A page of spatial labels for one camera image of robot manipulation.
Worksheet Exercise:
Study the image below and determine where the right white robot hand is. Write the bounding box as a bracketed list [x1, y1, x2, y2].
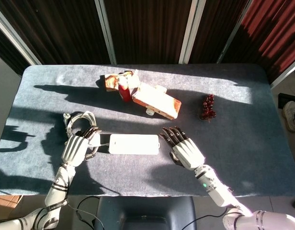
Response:
[159, 126, 206, 171]

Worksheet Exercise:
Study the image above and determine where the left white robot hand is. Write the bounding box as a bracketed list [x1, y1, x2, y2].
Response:
[60, 127, 102, 168]

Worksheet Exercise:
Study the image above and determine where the dark robot base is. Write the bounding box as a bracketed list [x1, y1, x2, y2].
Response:
[93, 196, 198, 230]

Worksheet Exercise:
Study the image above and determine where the blue-grey table cloth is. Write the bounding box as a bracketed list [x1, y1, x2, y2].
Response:
[0, 63, 295, 198]

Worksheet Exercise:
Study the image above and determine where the dark red grape bunch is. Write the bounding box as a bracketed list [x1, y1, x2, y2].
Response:
[200, 94, 216, 123]

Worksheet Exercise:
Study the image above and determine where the orange juice carton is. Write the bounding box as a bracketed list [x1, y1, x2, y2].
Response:
[131, 82, 182, 120]

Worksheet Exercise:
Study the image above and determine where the red bottle white cap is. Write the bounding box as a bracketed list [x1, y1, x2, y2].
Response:
[118, 76, 131, 103]

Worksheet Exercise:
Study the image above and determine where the orange snack packet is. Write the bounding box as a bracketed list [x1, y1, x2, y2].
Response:
[103, 69, 140, 93]

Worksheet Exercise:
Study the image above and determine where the white sneaker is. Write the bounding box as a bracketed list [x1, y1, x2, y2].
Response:
[282, 100, 295, 133]

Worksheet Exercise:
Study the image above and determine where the dark slatted screen panel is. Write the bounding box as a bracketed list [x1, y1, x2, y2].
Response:
[189, 0, 246, 64]
[103, 0, 193, 65]
[0, 0, 112, 75]

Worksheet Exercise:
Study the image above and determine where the reddish slatted screen panel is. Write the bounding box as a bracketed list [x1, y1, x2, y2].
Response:
[221, 0, 295, 83]

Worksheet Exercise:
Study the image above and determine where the white cable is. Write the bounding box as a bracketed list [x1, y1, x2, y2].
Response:
[62, 110, 102, 160]

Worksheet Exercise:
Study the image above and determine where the black cable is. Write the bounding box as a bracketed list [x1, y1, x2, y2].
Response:
[67, 195, 105, 230]
[182, 207, 228, 230]

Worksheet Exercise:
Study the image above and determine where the white screen frame post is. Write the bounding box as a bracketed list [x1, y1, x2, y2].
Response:
[94, 0, 117, 65]
[216, 0, 253, 65]
[269, 59, 295, 87]
[179, 0, 206, 65]
[0, 4, 42, 66]

